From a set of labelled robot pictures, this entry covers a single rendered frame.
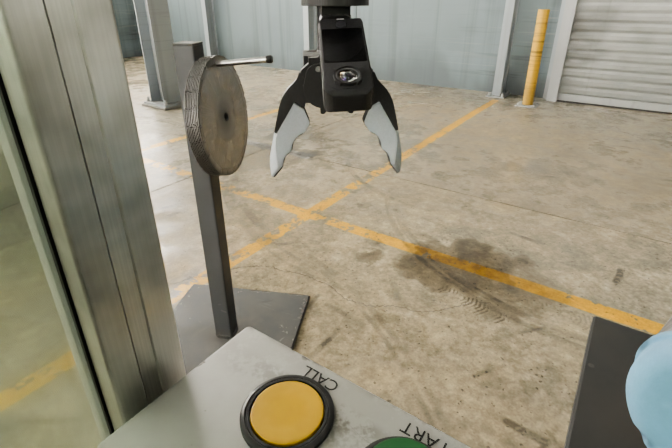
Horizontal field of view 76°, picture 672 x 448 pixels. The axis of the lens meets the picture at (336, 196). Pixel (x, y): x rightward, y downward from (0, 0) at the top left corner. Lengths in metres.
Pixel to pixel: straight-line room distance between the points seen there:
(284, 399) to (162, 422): 0.07
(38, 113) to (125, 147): 0.04
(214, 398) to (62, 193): 0.14
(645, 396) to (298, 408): 0.18
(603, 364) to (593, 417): 0.08
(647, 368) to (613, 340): 0.32
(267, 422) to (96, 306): 0.11
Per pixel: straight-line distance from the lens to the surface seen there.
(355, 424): 0.26
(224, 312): 1.56
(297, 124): 0.48
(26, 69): 0.21
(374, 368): 1.52
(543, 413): 1.53
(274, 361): 0.29
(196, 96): 1.12
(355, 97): 0.39
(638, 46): 5.68
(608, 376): 0.56
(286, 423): 0.26
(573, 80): 5.76
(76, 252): 0.23
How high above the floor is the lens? 1.10
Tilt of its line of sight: 25 degrees down
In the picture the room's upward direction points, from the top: straight up
